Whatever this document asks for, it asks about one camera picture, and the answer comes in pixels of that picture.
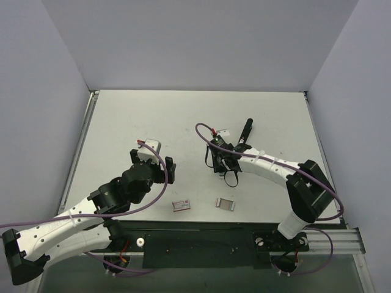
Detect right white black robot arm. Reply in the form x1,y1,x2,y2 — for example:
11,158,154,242
208,135,335,250

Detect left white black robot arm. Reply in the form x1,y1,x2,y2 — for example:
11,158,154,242
1,145,176,286

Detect red white staple box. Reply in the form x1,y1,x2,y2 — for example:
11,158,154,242
172,200,191,212

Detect open staple box tray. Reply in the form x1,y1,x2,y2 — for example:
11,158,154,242
216,198,235,211

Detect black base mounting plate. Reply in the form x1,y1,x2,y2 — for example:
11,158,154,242
99,220,309,269

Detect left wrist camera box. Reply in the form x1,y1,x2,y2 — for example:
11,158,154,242
137,139,161,165

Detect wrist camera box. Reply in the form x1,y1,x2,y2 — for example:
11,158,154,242
137,139,161,165
211,128,230,137

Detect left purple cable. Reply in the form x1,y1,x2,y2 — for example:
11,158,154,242
0,139,169,233

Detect purple cable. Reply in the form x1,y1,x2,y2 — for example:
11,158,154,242
0,139,169,233
195,123,345,275

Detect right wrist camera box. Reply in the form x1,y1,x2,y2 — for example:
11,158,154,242
211,128,230,137

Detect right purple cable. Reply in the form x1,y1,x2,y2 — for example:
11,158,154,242
195,123,345,275

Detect aluminium frame rail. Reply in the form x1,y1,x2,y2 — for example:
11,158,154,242
305,228,366,255

